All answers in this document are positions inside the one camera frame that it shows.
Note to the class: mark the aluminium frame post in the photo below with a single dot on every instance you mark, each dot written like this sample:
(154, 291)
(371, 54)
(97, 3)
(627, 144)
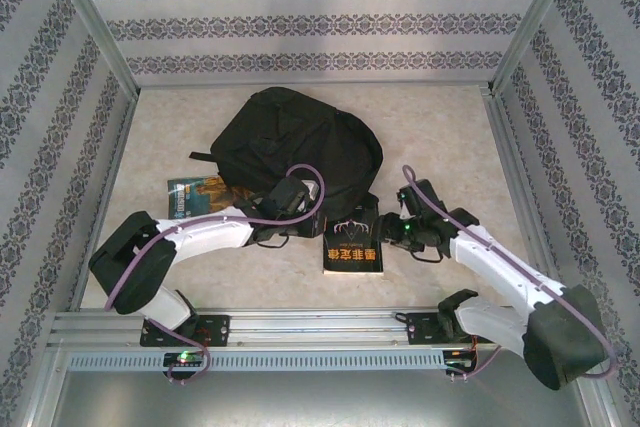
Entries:
(532, 22)
(95, 22)

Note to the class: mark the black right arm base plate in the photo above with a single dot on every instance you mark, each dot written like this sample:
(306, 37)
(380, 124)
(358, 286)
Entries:
(420, 329)

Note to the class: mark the grey metal shelf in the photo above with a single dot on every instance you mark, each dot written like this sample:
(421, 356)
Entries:
(320, 397)

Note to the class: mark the aluminium side rail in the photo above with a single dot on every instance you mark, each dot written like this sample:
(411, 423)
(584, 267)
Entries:
(507, 147)
(125, 119)

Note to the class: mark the black book orange Chinese title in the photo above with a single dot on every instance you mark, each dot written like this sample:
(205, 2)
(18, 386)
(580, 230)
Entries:
(352, 257)

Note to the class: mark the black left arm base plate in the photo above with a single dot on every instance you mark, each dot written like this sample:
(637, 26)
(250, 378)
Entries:
(215, 329)

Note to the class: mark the teal landscape cover book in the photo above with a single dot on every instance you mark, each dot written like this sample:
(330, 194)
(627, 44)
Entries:
(190, 197)

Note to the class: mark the aluminium mounting rail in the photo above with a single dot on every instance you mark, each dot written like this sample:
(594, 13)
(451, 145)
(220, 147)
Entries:
(315, 327)

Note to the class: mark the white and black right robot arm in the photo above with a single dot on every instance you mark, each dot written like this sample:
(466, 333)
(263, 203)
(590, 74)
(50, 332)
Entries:
(500, 267)

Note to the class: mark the black fabric backpack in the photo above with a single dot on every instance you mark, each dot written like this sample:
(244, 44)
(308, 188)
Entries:
(300, 147)

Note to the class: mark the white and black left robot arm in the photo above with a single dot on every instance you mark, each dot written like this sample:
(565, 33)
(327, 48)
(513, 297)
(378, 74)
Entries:
(210, 232)

